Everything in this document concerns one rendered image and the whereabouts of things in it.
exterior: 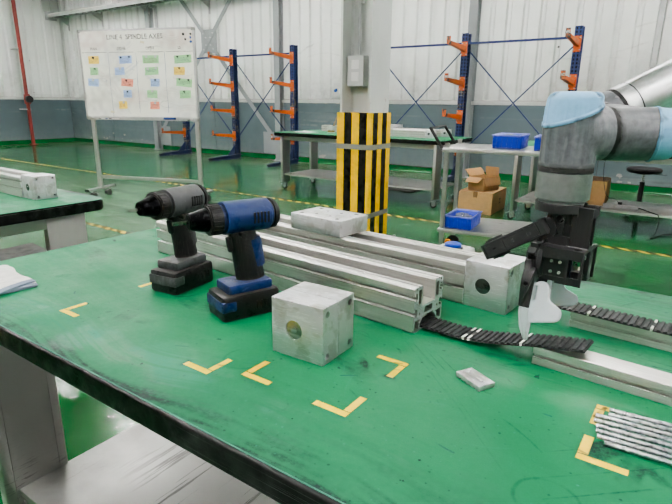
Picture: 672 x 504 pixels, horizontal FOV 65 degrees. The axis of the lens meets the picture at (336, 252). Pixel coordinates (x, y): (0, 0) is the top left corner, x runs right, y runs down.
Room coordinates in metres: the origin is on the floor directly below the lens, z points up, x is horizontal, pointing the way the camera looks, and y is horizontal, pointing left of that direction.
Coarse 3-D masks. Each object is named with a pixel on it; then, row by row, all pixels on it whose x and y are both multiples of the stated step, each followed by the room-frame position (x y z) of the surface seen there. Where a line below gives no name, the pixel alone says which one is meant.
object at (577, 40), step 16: (576, 32) 7.62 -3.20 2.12; (464, 48) 8.45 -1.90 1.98; (576, 48) 7.60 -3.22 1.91; (464, 64) 8.51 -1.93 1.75; (480, 64) 8.43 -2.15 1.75; (576, 64) 7.59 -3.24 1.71; (448, 80) 8.03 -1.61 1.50; (464, 80) 8.49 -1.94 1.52; (576, 80) 7.58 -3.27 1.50; (464, 96) 8.60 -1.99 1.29; (464, 112) 8.59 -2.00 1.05; (464, 128) 8.59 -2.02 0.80; (448, 176) 8.26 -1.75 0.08
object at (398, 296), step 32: (160, 224) 1.35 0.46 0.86; (224, 256) 1.19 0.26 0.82; (288, 256) 1.05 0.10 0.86; (320, 256) 1.09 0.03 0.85; (352, 256) 1.05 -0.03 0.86; (288, 288) 1.05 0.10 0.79; (352, 288) 0.94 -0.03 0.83; (384, 288) 0.90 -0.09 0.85; (416, 288) 0.86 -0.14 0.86; (384, 320) 0.90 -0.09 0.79; (416, 320) 0.86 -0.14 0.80
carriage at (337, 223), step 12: (300, 216) 1.28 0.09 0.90; (312, 216) 1.26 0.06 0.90; (324, 216) 1.26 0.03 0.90; (336, 216) 1.26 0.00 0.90; (348, 216) 1.26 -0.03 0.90; (360, 216) 1.27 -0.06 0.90; (300, 228) 1.28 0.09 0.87; (312, 228) 1.26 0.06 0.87; (324, 228) 1.23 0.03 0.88; (336, 228) 1.21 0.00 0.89; (348, 228) 1.23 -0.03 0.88; (360, 228) 1.27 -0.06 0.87
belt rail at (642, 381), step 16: (544, 352) 0.74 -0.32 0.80; (560, 352) 0.73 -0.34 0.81; (576, 352) 0.73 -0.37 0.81; (592, 352) 0.73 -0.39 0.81; (560, 368) 0.72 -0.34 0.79; (576, 368) 0.72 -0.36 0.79; (592, 368) 0.70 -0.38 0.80; (608, 368) 0.68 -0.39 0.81; (624, 368) 0.68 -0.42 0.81; (640, 368) 0.68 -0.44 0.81; (608, 384) 0.68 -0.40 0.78; (624, 384) 0.67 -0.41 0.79; (640, 384) 0.66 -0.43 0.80; (656, 384) 0.65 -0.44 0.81; (656, 400) 0.64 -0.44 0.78
